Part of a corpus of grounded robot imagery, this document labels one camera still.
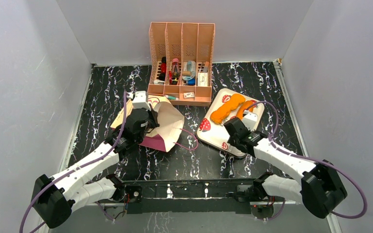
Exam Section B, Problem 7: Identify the green tube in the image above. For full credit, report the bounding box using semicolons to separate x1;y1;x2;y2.
164;95;179;100

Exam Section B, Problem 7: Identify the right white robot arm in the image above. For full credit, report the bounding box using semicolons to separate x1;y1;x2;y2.
224;118;348;218

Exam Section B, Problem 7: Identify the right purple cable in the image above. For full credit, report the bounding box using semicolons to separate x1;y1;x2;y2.
244;100;368;219

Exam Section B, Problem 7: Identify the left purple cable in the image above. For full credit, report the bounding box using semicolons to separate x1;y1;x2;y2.
18;90;133;233

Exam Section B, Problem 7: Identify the pink and cream paper bag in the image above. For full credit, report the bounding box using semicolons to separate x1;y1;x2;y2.
110;93;185;152

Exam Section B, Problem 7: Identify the small white card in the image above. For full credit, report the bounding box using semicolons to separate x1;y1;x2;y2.
183;92;195;99

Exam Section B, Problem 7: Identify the purple cable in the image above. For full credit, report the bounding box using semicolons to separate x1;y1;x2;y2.
244;100;368;219
18;90;133;233

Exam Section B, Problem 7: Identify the red black bottle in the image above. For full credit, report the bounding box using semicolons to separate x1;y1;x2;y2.
158;56;167;81

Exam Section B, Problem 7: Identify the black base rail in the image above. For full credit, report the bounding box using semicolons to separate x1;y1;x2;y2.
122;178;285;216

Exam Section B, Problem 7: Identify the long twisted orange bread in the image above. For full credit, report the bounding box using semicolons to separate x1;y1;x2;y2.
210;94;246;124

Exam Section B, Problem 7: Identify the pink desk organizer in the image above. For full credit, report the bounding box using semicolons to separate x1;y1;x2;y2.
148;22;216;106

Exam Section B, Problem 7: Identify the white small box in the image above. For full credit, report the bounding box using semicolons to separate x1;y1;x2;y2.
197;72;209;86

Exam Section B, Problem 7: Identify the orange baguette bread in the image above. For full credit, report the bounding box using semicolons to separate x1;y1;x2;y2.
236;100;256;120

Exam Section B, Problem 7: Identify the pink capped bottle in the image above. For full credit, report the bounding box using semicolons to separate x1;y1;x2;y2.
170;58;180;85

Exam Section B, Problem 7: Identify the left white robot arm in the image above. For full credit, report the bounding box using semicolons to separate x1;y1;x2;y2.
28;104;159;229

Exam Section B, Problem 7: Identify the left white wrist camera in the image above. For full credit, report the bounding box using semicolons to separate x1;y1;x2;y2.
128;91;151;111

